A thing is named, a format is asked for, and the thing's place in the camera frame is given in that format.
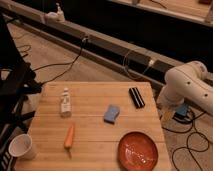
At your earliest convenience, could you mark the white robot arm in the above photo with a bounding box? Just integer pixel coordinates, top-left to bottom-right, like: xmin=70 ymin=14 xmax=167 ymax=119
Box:
xmin=157 ymin=61 xmax=213 ymax=121

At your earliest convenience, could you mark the blue power adapter box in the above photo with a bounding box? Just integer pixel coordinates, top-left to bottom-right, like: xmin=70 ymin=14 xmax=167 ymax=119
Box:
xmin=175 ymin=104 xmax=189 ymax=118

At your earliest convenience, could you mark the black rectangular box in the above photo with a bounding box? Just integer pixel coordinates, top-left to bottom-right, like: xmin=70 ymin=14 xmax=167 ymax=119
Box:
xmin=129 ymin=87 xmax=145 ymax=109

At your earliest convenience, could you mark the red orange plate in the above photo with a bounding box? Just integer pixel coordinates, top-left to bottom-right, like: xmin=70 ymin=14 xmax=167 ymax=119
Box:
xmin=117 ymin=132 xmax=158 ymax=171

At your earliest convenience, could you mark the blue sponge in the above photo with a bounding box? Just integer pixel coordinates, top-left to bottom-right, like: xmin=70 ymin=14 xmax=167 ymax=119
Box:
xmin=103 ymin=105 xmax=120 ymax=124

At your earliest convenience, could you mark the small white glue bottle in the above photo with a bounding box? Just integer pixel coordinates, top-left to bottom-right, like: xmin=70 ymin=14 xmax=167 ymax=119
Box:
xmin=60 ymin=88 xmax=71 ymax=117

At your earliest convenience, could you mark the orange carrot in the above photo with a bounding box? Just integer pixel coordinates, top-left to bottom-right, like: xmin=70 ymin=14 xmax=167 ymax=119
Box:
xmin=64 ymin=124 xmax=75 ymax=157

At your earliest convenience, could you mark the white spray bottle on ledge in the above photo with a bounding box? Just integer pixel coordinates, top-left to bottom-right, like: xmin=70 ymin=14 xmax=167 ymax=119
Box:
xmin=45 ymin=3 xmax=65 ymax=22

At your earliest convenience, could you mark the white paper cup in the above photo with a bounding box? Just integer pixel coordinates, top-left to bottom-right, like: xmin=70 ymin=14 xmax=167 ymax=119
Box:
xmin=8 ymin=134 xmax=36 ymax=160

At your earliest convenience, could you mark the black tripod stand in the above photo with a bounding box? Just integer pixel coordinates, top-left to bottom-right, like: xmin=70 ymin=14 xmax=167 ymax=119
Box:
xmin=0 ymin=13 xmax=41 ymax=171

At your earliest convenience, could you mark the black coiled cables right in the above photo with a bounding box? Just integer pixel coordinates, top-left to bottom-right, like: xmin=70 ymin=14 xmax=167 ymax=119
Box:
xmin=161 ymin=109 xmax=213 ymax=171

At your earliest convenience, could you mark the black floor cable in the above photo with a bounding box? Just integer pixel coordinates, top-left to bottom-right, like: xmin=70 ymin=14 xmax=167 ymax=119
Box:
xmin=32 ymin=37 xmax=88 ymax=85

